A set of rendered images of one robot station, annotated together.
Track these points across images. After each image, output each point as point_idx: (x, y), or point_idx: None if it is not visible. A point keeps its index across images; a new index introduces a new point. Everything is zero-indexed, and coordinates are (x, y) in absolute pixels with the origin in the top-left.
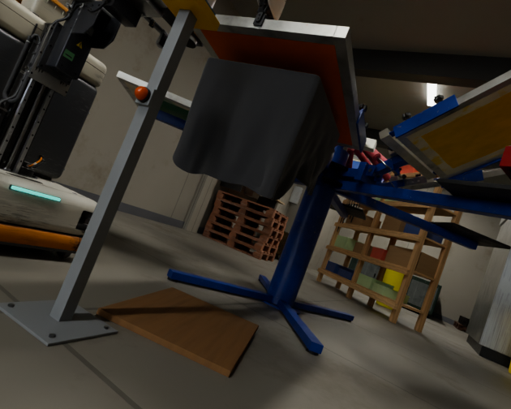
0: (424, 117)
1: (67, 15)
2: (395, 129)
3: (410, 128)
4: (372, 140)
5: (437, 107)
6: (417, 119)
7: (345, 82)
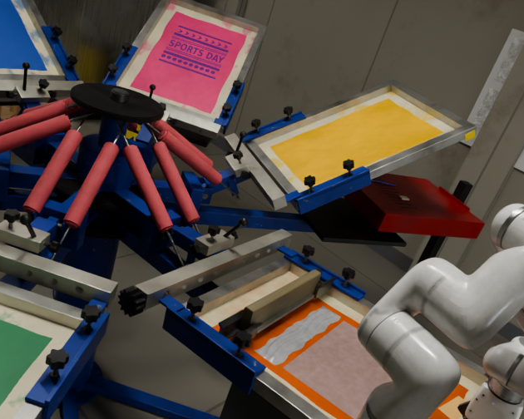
0: (336, 192)
1: None
2: (300, 204)
3: (318, 204)
4: (289, 238)
5: (351, 182)
6: (328, 194)
7: None
